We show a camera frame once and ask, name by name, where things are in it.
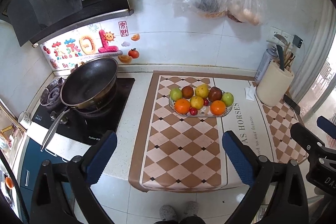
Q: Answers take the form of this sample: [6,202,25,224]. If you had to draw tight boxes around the small red tomato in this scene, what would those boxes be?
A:
[189,107,198,116]
[203,98,210,106]

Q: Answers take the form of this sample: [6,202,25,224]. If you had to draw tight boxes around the green apple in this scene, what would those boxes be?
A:
[222,92,234,107]
[170,88,183,102]

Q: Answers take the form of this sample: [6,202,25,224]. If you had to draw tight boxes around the grey slipper left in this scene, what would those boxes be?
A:
[159,205,178,222]

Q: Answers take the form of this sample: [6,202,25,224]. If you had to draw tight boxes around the checkered brown table mat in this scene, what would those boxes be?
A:
[129,72,307,193]

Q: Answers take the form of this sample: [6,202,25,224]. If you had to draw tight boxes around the white folded tissue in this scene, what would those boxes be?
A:
[244,86,256,101]

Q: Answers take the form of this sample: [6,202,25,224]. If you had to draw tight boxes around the green apple front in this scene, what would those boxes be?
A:
[222,92,234,107]

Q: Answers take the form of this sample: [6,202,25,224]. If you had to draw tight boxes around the colourful wall stickers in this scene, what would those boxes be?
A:
[40,18,140,71]

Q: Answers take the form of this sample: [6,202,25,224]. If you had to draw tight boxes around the grey slipper right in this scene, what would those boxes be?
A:
[183,201,199,217]

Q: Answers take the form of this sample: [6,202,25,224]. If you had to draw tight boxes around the white mug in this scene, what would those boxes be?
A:
[18,111,31,130]

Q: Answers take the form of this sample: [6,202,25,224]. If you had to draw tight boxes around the grey slipper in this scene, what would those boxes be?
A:
[159,205,178,222]
[183,201,199,217]

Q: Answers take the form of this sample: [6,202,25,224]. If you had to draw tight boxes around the grey spray can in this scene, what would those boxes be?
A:
[255,46,278,84]

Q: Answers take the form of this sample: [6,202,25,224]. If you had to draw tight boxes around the yellow lemon on plate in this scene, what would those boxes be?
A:
[195,84,209,99]

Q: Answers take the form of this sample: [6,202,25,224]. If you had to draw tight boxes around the yellow lemon on mat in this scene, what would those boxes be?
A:
[190,96,204,110]

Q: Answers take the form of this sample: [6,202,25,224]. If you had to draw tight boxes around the dark orange front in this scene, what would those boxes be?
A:
[182,86,194,99]

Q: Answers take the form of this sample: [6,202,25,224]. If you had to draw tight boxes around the wall power socket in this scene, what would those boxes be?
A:
[267,26,294,44]

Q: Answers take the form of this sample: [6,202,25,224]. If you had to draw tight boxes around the orange middle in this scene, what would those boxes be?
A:
[174,98,191,115]

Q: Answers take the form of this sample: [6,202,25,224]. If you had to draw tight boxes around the cream utensil holder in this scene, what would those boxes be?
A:
[256,61,294,107]

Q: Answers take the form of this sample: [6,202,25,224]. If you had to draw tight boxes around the red apple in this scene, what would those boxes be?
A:
[208,86,223,102]

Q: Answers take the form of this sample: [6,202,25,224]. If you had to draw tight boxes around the black wok pan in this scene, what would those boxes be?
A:
[41,57,118,151]

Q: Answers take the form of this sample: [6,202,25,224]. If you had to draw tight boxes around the small red tomato front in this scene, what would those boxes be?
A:
[189,107,198,116]

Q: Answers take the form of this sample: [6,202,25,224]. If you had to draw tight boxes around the green apple near stove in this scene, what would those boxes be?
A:
[170,88,183,102]

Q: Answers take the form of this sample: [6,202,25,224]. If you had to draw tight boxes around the large orange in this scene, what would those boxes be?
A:
[210,100,226,116]

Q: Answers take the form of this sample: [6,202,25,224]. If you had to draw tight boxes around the black smartphone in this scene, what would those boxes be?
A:
[283,94,301,115]

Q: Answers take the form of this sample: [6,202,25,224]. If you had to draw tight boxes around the black gas stove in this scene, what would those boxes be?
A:
[32,78,135,145]

